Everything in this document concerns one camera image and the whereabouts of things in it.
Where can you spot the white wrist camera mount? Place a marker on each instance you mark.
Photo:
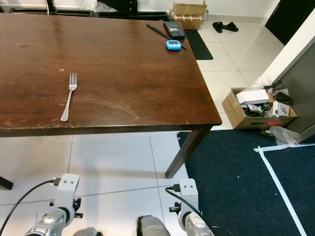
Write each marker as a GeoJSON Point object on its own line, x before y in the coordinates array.
{"type": "Point", "coordinates": [188, 191]}
{"type": "Point", "coordinates": [69, 186]}

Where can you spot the dark blue carpet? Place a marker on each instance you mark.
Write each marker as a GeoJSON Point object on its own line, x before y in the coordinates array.
{"type": "Point", "coordinates": [226, 187]}

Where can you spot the white floor tape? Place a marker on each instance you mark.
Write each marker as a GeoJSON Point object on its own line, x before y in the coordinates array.
{"type": "Point", "coordinates": [275, 177]}

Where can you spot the crumpled white plastic bag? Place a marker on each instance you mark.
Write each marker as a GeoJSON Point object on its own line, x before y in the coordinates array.
{"type": "Point", "coordinates": [266, 81]}

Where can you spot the silver metal fork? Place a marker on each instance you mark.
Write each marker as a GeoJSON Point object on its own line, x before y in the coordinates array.
{"type": "Point", "coordinates": [73, 84]}

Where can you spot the crumpled clear plastic bag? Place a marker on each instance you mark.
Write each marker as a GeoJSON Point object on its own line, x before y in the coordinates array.
{"type": "Point", "coordinates": [283, 133]}

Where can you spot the cardboard box of clutter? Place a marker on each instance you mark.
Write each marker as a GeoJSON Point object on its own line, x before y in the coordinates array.
{"type": "Point", "coordinates": [234, 113]}

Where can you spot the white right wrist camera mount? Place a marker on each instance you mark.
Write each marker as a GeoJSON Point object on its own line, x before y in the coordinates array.
{"type": "Point", "coordinates": [188, 191]}

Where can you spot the small white carton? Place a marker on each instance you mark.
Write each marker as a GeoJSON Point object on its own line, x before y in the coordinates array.
{"type": "Point", "coordinates": [252, 96]}

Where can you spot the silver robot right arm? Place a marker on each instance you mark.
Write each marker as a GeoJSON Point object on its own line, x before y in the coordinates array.
{"type": "Point", "coordinates": [194, 226]}

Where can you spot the dark brown wooden table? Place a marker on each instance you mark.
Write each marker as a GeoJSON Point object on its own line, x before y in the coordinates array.
{"type": "Point", "coordinates": [128, 73]}

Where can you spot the white green small package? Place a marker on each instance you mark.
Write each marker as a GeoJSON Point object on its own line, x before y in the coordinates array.
{"type": "Point", "coordinates": [282, 109]}

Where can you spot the black handheld meter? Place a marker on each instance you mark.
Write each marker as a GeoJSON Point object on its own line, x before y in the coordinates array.
{"type": "Point", "coordinates": [174, 29]}

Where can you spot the black slipper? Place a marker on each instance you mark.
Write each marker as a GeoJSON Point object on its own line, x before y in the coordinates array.
{"type": "Point", "coordinates": [230, 26]}
{"type": "Point", "coordinates": [217, 26]}

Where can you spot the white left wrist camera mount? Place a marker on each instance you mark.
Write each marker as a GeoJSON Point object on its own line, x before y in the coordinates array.
{"type": "Point", "coordinates": [69, 186]}

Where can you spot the blue digital timer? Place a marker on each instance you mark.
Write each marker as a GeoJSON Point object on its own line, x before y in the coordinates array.
{"type": "Point", "coordinates": [173, 45]}

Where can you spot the black door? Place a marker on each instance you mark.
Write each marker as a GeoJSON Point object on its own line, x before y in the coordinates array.
{"type": "Point", "coordinates": [290, 19]}

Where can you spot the thin black stick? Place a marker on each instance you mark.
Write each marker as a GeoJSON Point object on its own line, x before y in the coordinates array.
{"type": "Point", "coordinates": [156, 30]}

